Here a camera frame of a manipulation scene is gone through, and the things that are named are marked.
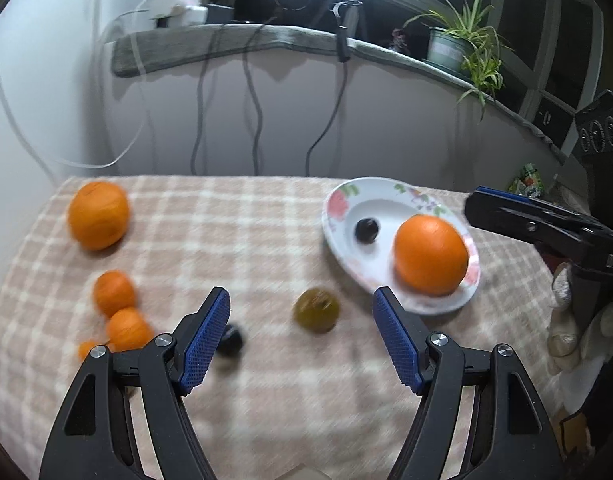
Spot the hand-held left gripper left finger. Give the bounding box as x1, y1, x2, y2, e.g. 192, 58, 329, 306
39, 286, 232, 480

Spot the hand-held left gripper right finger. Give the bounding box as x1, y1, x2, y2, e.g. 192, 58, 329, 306
372, 286, 566, 480

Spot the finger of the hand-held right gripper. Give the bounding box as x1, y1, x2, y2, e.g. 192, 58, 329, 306
463, 186, 592, 261

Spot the dark plum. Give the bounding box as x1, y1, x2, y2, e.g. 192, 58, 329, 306
355, 217, 380, 244
215, 324, 247, 359

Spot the small tangerine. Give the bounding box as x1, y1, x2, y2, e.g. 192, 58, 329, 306
106, 307, 154, 352
93, 270, 137, 318
78, 340, 112, 362

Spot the brownish green kiwi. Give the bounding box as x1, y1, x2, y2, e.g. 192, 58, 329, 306
293, 287, 341, 334

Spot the large smooth orange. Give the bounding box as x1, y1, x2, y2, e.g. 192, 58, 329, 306
393, 214, 470, 297

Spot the white floral plate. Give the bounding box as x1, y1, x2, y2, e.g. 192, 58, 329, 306
321, 176, 481, 316

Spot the large spotted orange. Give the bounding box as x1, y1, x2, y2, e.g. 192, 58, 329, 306
67, 181, 131, 252

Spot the person's right hand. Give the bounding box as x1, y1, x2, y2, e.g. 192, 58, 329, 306
546, 264, 613, 376

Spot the green snack packet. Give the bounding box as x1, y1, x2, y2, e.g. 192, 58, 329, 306
507, 162, 548, 199

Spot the pink checked cloth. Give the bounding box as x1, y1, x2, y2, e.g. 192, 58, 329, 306
0, 175, 567, 480

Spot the potted spider plant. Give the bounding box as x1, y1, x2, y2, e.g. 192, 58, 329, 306
400, 0, 514, 122

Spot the black lamp clamp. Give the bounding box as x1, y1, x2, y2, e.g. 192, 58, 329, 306
333, 0, 365, 64

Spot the grey folded cloth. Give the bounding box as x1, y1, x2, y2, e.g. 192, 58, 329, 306
111, 24, 569, 163

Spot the small black box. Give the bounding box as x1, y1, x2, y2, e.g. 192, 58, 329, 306
206, 4, 235, 25

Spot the white power adapter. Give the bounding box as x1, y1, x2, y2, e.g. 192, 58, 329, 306
147, 0, 208, 29

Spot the black cable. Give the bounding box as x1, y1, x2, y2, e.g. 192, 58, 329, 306
190, 27, 223, 177
243, 25, 265, 177
305, 60, 350, 177

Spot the white cable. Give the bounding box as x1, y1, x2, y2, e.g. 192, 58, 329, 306
0, 7, 154, 170

